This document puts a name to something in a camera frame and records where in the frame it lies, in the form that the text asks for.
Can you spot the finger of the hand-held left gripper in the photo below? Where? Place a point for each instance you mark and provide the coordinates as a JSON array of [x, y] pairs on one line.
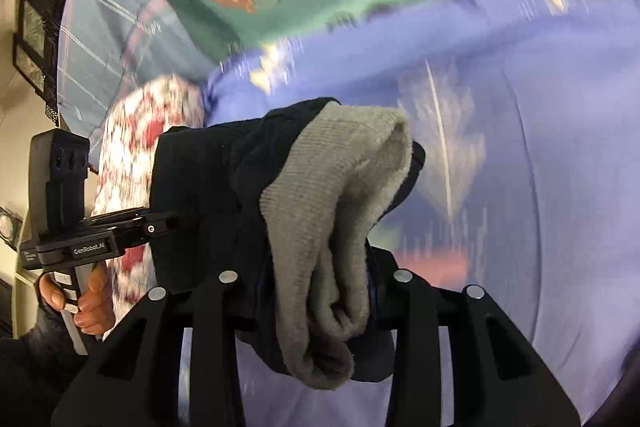
[[145, 227]]

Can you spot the dark navy pants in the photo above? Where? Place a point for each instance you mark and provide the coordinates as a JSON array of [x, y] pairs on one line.
[[210, 187]]

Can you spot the person's left forearm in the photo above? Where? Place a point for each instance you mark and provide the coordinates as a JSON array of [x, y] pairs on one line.
[[35, 372]]

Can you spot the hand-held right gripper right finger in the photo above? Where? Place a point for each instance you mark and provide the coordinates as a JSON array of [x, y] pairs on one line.
[[415, 317]]

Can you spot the purple printed bedsheet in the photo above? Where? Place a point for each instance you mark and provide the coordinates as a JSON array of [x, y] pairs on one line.
[[550, 157]]

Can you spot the blue plaid pillow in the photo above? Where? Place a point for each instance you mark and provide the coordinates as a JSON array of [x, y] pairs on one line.
[[100, 32]]

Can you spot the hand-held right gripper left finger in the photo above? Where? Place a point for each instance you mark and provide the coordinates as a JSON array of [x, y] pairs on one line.
[[220, 312]]

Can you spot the red and white floral quilt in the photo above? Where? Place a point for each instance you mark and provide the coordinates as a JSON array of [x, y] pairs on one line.
[[135, 132]]

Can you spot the person's left hand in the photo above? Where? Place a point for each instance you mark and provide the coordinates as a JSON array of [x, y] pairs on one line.
[[97, 307]]

